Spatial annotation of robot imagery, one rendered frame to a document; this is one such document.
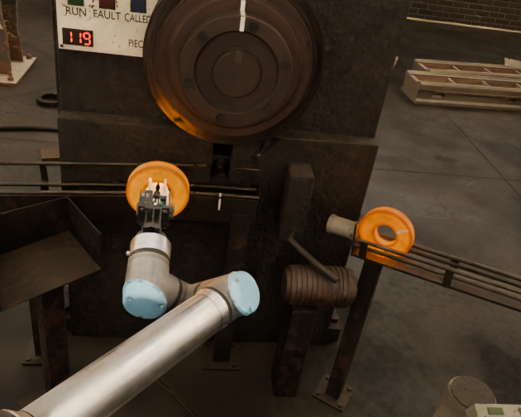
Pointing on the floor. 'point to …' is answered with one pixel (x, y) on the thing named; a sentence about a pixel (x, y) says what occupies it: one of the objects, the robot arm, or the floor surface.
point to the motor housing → (305, 318)
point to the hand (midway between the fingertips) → (158, 184)
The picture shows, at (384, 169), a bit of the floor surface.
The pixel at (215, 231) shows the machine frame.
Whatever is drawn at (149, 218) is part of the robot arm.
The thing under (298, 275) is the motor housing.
